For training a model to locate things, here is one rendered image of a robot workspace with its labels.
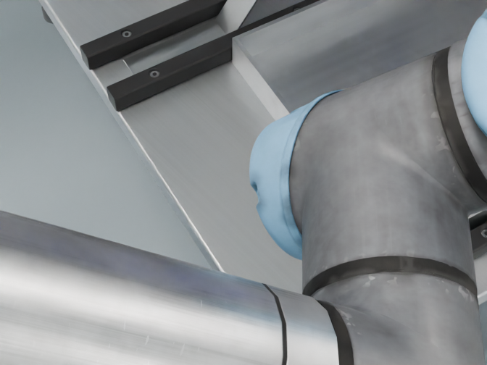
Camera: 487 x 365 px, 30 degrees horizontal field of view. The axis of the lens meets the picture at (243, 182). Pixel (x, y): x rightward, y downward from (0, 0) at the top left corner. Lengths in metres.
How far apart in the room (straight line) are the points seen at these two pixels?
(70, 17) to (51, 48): 1.17
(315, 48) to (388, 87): 0.47
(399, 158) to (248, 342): 0.13
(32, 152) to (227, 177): 1.16
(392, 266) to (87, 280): 0.13
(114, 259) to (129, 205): 1.51
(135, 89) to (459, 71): 0.48
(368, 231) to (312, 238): 0.03
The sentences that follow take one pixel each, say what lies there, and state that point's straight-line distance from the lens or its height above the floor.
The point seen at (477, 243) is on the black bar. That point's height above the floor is 0.90.
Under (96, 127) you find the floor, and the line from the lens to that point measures 1.93.
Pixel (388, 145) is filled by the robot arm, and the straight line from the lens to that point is 0.40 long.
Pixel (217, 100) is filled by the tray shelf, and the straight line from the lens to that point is 0.84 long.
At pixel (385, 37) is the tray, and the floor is 0.88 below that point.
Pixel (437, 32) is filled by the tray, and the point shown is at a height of 0.88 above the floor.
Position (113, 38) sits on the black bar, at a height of 0.90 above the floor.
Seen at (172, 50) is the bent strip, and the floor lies 0.88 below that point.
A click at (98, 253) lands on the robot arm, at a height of 1.28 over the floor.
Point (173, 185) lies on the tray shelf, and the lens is 0.79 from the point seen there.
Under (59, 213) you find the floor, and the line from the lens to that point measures 1.83.
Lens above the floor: 1.54
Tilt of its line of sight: 57 degrees down
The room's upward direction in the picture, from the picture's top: 1 degrees clockwise
